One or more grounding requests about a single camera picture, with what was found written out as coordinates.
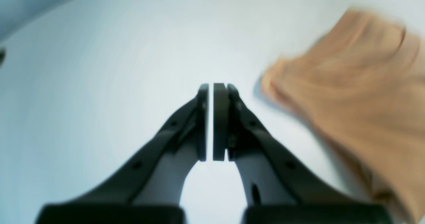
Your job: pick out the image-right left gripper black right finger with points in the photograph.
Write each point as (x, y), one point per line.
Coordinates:
(279, 188)

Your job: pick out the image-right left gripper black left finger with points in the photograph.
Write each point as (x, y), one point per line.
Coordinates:
(147, 189)

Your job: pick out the peach orange T-shirt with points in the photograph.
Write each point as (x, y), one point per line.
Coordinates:
(361, 88)

